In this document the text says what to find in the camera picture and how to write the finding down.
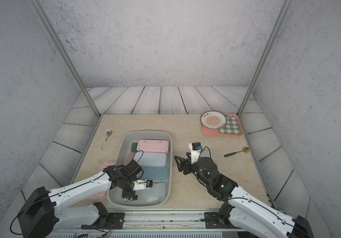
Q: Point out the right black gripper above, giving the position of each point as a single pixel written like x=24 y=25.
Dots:
x=187 y=162

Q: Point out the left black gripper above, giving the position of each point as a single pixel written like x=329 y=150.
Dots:
x=130 y=196

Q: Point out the clear translucent pencil case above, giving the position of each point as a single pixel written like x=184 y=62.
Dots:
x=157 y=190

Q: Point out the teal pencil case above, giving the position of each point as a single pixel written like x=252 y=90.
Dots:
x=154 y=173

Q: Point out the light blue pencil case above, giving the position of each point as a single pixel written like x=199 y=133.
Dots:
x=150 y=159

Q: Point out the pink pencil case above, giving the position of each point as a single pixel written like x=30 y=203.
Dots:
x=153 y=146
x=129 y=157

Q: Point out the dark green pencil case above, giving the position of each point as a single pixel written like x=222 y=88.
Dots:
x=134 y=147

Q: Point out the gold spoon dark handle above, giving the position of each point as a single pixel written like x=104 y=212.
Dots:
x=244 y=150

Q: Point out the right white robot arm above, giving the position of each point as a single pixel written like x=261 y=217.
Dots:
x=240 y=209

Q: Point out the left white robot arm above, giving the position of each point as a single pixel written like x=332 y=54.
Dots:
x=47 y=211

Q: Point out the pink tray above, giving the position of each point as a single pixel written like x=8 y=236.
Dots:
x=206 y=131

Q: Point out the round patterned plate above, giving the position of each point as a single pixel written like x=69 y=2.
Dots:
x=213 y=120

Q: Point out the green checkered cloth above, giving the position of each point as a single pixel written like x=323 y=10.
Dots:
x=232 y=126

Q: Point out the silver spoon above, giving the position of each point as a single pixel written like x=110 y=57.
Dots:
x=108 y=134

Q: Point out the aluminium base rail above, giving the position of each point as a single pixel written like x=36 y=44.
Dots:
x=158 y=224

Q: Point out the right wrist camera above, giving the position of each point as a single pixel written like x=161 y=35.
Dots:
x=196 y=150

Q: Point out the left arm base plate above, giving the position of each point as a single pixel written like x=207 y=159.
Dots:
x=112 y=221

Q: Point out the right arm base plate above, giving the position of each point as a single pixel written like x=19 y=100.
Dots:
x=215 y=220

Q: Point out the right aluminium frame post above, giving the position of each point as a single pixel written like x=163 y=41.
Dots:
x=285 y=8

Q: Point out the aluminium frame post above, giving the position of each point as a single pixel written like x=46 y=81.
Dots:
x=285 y=8
x=49 y=29

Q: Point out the left aluminium frame post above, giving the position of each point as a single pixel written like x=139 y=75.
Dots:
x=49 y=29

